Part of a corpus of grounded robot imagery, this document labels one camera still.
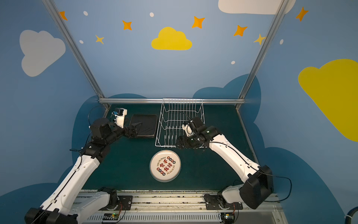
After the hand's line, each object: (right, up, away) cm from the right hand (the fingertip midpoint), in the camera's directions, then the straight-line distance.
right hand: (184, 142), depth 78 cm
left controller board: (-39, -39, -5) cm, 56 cm away
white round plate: (-12, -16, +8) cm, 21 cm away
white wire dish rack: (-7, +19, +36) cm, 42 cm away
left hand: (-27, +14, -4) cm, 31 cm away
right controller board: (+23, -40, -5) cm, 46 cm away
